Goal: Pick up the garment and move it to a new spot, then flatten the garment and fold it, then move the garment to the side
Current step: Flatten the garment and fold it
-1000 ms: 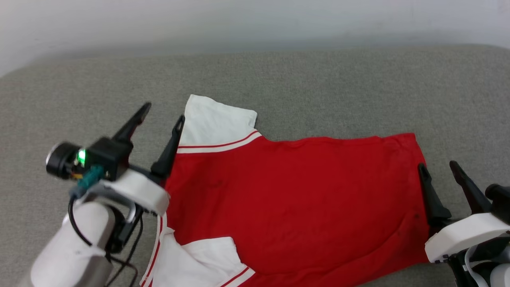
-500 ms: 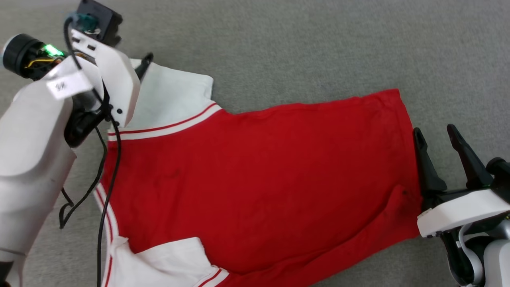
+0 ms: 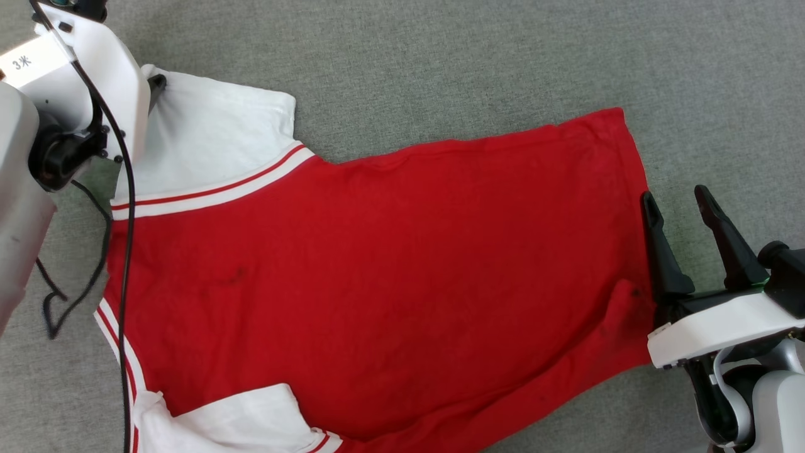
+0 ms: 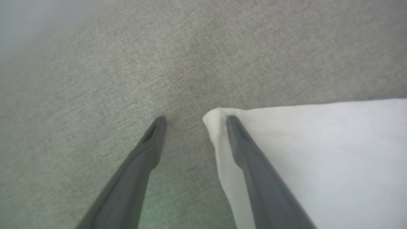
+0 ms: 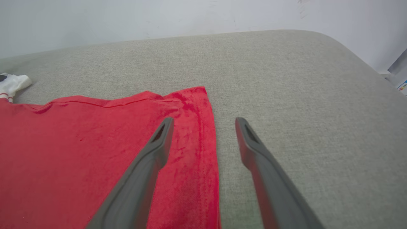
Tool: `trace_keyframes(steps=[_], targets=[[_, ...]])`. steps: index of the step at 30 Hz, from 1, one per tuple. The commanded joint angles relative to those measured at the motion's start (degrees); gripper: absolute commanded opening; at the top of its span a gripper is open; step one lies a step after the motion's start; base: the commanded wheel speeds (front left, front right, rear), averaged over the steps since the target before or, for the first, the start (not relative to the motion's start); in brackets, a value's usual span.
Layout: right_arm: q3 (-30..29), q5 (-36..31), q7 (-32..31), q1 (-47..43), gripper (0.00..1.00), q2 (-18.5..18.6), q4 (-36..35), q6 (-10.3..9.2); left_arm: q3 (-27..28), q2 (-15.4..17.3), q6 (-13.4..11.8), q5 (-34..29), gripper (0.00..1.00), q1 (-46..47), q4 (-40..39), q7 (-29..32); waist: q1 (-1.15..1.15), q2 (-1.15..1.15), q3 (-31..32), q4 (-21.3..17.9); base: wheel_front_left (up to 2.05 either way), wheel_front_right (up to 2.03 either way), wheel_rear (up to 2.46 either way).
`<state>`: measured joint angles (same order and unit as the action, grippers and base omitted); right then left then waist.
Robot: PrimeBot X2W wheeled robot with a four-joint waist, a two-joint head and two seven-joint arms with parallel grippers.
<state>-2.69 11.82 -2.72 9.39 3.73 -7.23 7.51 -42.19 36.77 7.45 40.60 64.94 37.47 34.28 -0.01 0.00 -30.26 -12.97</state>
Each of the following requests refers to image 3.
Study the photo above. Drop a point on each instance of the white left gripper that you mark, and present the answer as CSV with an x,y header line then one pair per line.
x,y
116,75

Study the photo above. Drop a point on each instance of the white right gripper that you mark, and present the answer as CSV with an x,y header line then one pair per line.
x,y
723,327

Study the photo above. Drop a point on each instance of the red polo shirt white sleeves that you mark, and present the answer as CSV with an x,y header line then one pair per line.
x,y
377,283

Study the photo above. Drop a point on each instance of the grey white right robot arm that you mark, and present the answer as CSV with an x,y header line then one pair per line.
x,y
780,409

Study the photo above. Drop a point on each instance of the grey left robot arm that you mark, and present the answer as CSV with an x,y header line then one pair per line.
x,y
16,207

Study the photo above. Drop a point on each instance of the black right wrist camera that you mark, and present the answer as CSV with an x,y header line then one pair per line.
x,y
786,270

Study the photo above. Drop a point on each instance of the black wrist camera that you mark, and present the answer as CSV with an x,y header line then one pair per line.
x,y
60,157
786,270

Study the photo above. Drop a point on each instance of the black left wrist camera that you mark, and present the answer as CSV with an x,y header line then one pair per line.
x,y
60,157

